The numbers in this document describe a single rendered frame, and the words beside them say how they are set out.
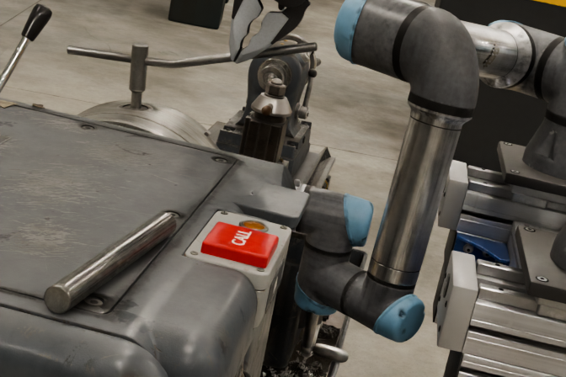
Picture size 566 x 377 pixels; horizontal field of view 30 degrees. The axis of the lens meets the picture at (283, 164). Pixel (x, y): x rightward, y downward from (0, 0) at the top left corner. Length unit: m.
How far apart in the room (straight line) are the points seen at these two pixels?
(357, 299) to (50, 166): 0.65
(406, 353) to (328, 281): 2.20
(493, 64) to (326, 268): 0.45
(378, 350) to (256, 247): 2.85
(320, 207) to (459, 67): 0.31
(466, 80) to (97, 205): 0.66
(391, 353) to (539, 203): 1.97
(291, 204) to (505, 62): 0.80
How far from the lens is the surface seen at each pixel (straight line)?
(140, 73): 1.41
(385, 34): 1.53
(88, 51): 1.44
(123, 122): 1.36
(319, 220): 1.61
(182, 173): 1.13
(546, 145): 1.87
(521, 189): 1.86
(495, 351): 1.42
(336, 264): 1.64
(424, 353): 3.85
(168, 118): 1.41
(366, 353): 3.74
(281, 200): 1.11
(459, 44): 1.50
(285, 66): 2.53
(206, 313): 0.83
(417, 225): 1.54
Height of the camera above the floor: 1.61
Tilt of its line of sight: 17 degrees down
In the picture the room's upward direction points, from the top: 12 degrees clockwise
